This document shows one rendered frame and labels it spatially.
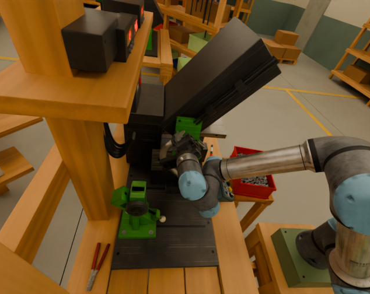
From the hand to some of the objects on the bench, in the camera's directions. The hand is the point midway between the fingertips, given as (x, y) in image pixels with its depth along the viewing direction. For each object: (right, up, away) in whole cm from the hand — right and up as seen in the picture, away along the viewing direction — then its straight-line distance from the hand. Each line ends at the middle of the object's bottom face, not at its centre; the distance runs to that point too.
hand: (177, 139), depth 83 cm
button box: (+23, -29, +23) cm, 43 cm away
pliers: (-30, -48, -12) cm, 58 cm away
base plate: (-8, -13, +31) cm, 34 cm away
